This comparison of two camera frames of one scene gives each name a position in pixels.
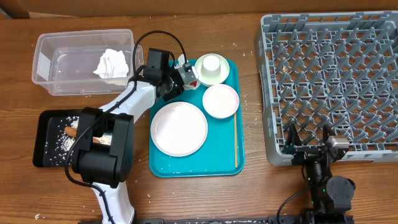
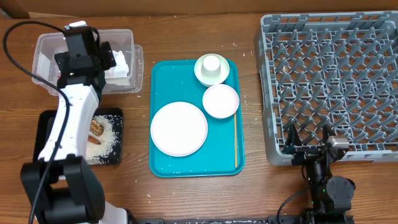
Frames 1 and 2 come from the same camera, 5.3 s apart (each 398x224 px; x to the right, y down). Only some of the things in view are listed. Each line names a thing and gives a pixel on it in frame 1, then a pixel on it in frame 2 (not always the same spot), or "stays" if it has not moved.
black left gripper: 175,91 → 106,56
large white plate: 179,129 stays
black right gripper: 304,153 stays
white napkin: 112,64 stays
